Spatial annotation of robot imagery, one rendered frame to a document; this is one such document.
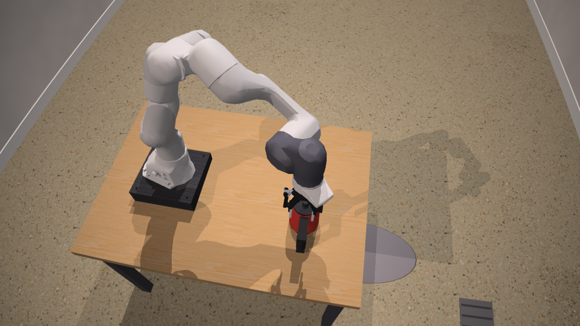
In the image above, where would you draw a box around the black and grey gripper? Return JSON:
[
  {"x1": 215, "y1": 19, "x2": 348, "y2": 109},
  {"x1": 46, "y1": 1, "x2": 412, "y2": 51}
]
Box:
[{"x1": 283, "y1": 187, "x2": 323, "y2": 221}]

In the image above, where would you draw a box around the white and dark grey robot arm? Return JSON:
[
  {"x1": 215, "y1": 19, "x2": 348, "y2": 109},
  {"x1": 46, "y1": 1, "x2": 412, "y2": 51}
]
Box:
[{"x1": 140, "y1": 30, "x2": 334, "y2": 208}]

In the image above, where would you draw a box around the red kettle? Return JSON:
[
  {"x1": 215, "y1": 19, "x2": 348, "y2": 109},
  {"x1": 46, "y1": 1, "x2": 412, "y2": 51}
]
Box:
[{"x1": 289, "y1": 201, "x2": 319, "y2": 253}]

